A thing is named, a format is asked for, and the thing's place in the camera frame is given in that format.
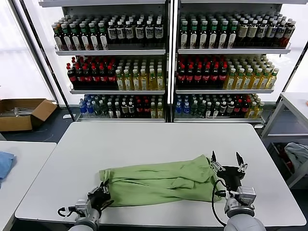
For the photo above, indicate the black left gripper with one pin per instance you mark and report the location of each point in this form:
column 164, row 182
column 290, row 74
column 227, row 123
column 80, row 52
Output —
column 98, row 198

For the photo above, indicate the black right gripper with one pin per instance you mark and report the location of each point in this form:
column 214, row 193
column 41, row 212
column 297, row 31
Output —
column 229, row 176

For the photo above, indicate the green polo shirt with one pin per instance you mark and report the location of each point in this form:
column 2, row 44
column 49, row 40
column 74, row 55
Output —
column 156, row 178

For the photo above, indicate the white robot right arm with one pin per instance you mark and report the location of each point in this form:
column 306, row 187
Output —
column 243, row 222

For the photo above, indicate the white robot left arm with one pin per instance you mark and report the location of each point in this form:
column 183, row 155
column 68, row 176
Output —
column 86, row 225

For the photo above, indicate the black storage crate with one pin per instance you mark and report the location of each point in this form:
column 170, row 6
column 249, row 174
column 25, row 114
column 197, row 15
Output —
column 276, row 150

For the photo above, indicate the dark bottle white cap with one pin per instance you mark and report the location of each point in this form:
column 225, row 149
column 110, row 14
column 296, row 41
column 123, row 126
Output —
column 110, row 110
column 124, row 110
column 223, row 108
column 231, row 108
column 216, row 110
column 209, row 110
column 131, row 110
column 117, row 110

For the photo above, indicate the red fabric item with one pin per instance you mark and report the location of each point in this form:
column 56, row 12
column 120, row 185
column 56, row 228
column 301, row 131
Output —
column 288, row 164

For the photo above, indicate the cola bottle red cap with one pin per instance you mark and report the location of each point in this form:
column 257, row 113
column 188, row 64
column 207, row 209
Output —
column 146, row 108
column 95, row 77
column 87, row 77
column 103, row 77
column 71, row 77
column 198, row 77
column 238, row 108
column 207, row 77
column 111, row 77
column 215, row 76
column 190, row 77
column 223, row 76
column 181, row 77
column 79, row 77
column 245, row 108
column 139, row 108

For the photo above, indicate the yellow drink bottle white cap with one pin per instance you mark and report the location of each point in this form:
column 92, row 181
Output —
column 152, row 81
column 160, row 81
column 144, row 81
column 256, row 81
column 160, row 110
column 153, row 111
column 247, row 81
column 230, row 81
column 272, row 80
column 239, row 81
column 251, row 110
column 128, row 81
column 259, row 110
column 119, row 81
column 136, row 81
column 264, row 81

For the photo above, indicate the green tinted drink bottle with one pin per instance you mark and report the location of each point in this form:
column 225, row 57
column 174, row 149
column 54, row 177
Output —
column 194, row 108
column 202, row 108
column 97, row 108
column 104, row 108

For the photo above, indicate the grey white cloth pile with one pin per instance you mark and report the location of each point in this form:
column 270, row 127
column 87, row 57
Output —
column 298, row 154

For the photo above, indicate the blue drink bottle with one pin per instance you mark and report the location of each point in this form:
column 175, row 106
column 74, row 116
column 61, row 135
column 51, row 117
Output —
column 83, row 107
column 178, row 108
column 90, row 107
column 186, row 108

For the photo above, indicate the white paper scrap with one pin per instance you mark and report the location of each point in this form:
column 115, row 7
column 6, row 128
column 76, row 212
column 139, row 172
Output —
column 67, row 116

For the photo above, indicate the blue folded cloth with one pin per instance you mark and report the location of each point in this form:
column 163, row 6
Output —
column 6, row 163

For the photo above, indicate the brown cardboard box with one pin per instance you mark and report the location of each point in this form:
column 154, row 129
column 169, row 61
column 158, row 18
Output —
column 14, row 124

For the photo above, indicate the silver metal parts bundle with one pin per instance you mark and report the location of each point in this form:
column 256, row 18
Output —
column 22, row 111

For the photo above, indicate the white shelf unit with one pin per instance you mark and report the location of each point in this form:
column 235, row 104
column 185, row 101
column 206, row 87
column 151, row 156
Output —
column 228, row 51
column 108, row 51

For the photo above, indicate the dark drink bottle green label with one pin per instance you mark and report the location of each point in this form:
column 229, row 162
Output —
column 94, row 36
column 223, row 34
column 203, row 34
column 84, row 36
column 232, row 34
column 103, row 36
column 66, row 36
column 214, row 34
column 194, row 34
column 184, row 34
column 75, row 36
column 57, row 36

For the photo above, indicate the dark bottle beige label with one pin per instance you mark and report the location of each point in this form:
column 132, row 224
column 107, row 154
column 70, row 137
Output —
column 252, row 32
column 243, row 32

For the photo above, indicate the dark bottle white blue label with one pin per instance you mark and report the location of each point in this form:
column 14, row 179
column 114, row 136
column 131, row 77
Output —
column 149, row 32
column 272, row 32
column 158, row 31
column 290, row 31
column 139, row 32
column 130, row 32
column 281, row 32
column 120, row 32
column 261, row 32
column 111, row 32

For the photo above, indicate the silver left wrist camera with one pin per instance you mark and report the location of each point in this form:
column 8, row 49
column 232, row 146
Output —
column 83, row 207

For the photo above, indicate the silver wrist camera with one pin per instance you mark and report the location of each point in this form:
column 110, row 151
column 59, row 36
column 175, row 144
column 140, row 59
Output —
column 83, row 207
column 246, row 196

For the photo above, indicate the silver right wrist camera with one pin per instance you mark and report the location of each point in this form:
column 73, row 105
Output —
column 246, row 196

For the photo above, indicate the grey metal frame side table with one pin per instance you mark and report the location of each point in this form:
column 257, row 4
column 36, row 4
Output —
column 296, row 99

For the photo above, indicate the black slanted frame pole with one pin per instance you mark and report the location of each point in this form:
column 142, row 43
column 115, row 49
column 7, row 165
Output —
column 42, row 48
column 296, row 67

